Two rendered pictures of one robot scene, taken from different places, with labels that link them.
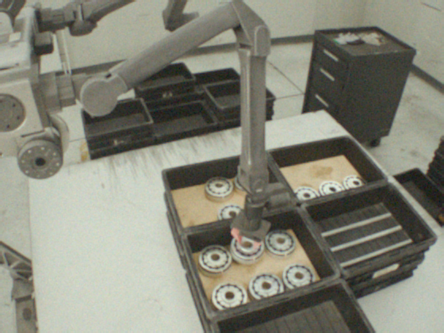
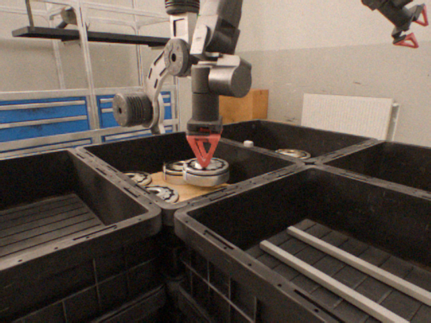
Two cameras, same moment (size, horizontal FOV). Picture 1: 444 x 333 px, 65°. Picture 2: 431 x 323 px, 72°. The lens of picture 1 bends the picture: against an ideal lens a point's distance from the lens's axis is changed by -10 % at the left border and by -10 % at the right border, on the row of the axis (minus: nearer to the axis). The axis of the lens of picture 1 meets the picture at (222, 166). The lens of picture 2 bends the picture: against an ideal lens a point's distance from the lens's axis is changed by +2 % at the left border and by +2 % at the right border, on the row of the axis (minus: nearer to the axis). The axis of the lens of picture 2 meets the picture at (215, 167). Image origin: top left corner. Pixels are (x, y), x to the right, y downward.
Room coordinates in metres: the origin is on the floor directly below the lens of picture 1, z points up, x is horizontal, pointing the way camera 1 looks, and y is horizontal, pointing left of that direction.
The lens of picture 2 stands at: (0.54, -0.68, 1.10)
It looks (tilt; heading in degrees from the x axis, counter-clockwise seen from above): 19 degrees down; 70
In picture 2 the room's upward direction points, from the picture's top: straight up
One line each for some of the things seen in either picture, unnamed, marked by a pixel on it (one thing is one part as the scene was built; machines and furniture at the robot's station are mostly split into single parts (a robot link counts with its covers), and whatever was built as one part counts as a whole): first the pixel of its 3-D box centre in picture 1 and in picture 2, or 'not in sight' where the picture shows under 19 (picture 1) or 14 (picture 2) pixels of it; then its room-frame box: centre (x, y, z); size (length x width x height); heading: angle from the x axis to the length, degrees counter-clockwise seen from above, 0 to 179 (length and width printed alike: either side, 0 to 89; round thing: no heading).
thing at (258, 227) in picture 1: (251, 220); (205, 110); (0.73, -0.09, 1.01); 0.10 x 0.07 x 0.07; 65
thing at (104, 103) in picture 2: not in sight; (139, 124); (0.80, 2.05, 0.60); 0.72 x 0.03 x 0.56; 24
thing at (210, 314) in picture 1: (258, 257); (180, 159); (0.67, -0.12, 0.92); 0.40 x 0.30 x 0.02; 110
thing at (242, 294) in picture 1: (229, 296); (128, 179); (0.57, -0.04, 0.86); 0.10 x 0.10 x 0.01
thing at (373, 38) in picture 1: (373, 37); not in sight; (2.61, -1.07, 0.88); 0.29 x 0.22 x 0.03; 114
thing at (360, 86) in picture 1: (353, 93); not in sight; (2.52, -0.98, 0.45); 0.60 x 0.45 x 0.90; 114
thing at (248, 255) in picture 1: (247, 246); (206, 165); (0.73, -0.09, 0.89); 0.10 x 0.10 x 0.01
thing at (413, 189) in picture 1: (415, 206); not in sight; (1.53, -1.20, 0.26); 0.40 x 0.30 x 0.23; 24
